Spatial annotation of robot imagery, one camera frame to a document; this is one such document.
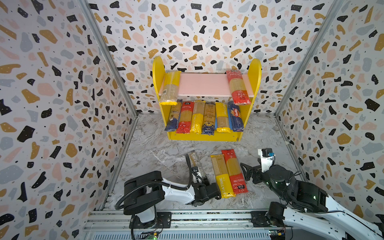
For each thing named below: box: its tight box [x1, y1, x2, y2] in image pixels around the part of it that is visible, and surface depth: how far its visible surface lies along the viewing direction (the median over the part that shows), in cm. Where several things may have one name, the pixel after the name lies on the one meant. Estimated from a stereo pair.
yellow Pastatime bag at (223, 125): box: [215, 102, 231, 133], surface depth 99 cm
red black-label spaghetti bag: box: [176, 101, 195, 134], surface depth 99 cm
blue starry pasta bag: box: [202, 101, 216, 136], surface depth 97 cm
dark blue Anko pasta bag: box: [164, 99, 183, 132], surface depth 97 cm
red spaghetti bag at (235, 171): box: [221, 149, 248, 195], surface depth 89 cm
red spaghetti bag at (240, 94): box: [226, 70, 251, 106], surface depth 75 cm
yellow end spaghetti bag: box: [210, 154, 237, 199], surface depth 88 cm
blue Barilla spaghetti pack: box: [227, 101, 244, 132], surface depth 97 cm
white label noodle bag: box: [189, 152, 206, 180], surface depth 93 cm
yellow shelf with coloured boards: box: [180, 72, 231, 97], surface depth 82 cm
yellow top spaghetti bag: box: [159, 71, 182, 106], surface depth 73 cm
